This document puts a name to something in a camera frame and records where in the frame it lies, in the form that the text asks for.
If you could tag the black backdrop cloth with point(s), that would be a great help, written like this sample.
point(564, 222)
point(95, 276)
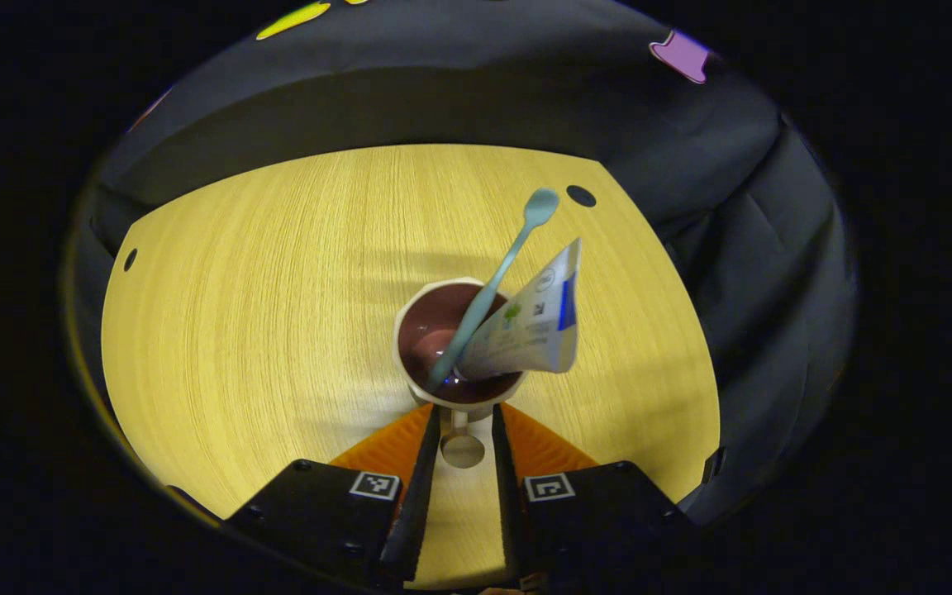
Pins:
point(443, 99)

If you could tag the beige cup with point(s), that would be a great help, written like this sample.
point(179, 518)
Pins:
point(426, 330)

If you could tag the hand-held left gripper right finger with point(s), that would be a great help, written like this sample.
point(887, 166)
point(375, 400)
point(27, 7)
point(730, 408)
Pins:
point(507, 496)

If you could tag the light blue toothbrush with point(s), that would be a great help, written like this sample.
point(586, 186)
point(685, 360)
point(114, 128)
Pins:
point(499, 273)

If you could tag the white toothpaste tube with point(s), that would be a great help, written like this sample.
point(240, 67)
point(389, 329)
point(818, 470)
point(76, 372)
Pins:
point(534, 330)

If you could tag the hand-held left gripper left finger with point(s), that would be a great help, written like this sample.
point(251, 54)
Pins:
point(418, 496)

